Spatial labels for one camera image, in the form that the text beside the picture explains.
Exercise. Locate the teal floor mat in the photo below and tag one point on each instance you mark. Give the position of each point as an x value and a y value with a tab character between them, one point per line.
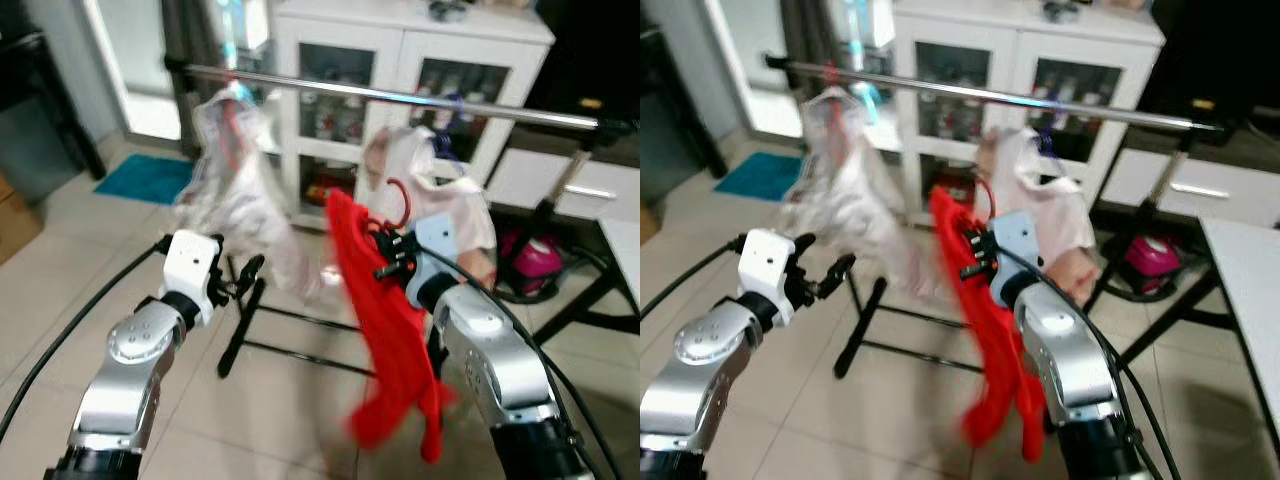
145	178
755	175

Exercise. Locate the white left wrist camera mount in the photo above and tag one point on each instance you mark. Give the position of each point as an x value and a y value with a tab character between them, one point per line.
190	265
768	265

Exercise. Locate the red shirt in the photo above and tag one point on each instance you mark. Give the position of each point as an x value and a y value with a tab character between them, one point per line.
390	340
990	340

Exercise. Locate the pink floor appliance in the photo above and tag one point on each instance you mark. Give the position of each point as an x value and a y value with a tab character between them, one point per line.
1150	255
530	255

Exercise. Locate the glass balcony door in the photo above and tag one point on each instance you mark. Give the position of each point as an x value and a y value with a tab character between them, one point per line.
135	70
745	70

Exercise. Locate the black television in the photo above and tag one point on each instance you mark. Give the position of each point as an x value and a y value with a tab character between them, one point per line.
590	50
1210	50

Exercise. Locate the black metal shelf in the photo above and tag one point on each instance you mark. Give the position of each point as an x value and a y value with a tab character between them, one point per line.
655	70
25	70

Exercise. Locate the television stand with white drawers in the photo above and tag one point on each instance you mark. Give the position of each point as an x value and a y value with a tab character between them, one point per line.
1200	185
600	185

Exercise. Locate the red plastic hanger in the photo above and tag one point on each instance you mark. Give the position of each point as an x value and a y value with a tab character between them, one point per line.
990	195
406	195

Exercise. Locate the white tee with printed sleeves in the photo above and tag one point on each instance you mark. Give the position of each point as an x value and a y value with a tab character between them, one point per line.
1070	215
465	205

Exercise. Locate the white glass door cabinet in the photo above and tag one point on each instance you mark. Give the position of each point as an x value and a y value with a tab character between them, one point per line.
1030	20
420	20

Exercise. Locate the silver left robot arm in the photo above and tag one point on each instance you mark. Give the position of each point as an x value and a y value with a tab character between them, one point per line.
710	380
130	380

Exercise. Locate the clothes rack with silver rail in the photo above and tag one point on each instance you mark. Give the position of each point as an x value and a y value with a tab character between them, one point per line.
1100	108
520	113

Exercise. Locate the white trousers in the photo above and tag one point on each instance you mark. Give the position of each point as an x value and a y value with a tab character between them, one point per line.
235	200
850	200

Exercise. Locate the blue plastic hanger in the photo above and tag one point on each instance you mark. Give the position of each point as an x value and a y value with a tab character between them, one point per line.
1050	135
445	135

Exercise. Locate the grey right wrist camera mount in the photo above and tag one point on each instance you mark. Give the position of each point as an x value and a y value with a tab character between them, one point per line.
1020	240
440	245

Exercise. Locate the dark curtain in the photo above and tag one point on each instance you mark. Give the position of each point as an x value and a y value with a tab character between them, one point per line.
195	30
800	30

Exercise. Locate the red box in cabinet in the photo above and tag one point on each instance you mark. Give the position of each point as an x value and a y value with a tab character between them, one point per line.
320	192

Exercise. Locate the thin red hanger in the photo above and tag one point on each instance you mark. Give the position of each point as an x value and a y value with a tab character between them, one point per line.
836	110
232	120

